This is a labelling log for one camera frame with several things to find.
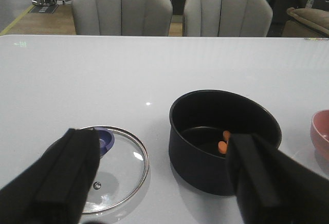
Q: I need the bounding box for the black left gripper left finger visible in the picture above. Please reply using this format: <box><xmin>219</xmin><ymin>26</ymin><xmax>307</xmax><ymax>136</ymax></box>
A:
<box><xmin>1</xmin><ymin>129</ymin><xmax>100</xmax><ymax>223</ymax></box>

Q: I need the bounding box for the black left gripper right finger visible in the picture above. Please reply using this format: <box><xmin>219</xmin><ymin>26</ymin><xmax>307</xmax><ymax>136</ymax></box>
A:
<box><xmin>226</xmin><ymin>134</ymin><xmax>328</xmax><ymax>223</ymax></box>

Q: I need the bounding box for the glass lid with blue knob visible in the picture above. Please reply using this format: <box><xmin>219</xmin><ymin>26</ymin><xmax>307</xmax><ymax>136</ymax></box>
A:
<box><xmin>82</xmin><ymin>126</ymin><xmax>150</xmax><ymax>217</ymax></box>

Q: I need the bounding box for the pink bowl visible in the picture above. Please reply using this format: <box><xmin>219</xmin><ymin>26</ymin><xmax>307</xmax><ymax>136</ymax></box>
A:
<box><xmin>310</xmin><ymin>109</ymin><xmax>328</xmax><ymax>161</ymax></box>

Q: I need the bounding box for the dark blue saucepan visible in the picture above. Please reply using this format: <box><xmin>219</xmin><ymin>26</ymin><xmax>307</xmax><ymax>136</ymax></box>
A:
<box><xmin>169</xmin><ymin>90</ymin><xmax>282</xmax><ymax>196</ymax></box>

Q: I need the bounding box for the right beige chair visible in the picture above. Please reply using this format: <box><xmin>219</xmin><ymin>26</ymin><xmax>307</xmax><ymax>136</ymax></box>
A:
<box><xmin>182</xmin><ymin>0</ymin><xmax>273</xmax><ymax>37</ymax></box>

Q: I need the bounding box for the beige chair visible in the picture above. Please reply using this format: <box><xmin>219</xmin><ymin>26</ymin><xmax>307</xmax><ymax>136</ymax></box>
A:
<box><xmin>182</xmin><ymin>0</ymin><xmax>273</xmax><ymax>37</ymax></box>
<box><xmin>71</xmin><ymin>0</ymin><xmax>173</xmax><ymax>36</ymax></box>

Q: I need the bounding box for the left beige chair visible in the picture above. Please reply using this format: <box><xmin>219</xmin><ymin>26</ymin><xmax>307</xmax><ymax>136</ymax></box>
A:
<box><xmin>71</xmin><ymin>0</ymin><xmax>173</xmax><ymax>36</ymax></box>

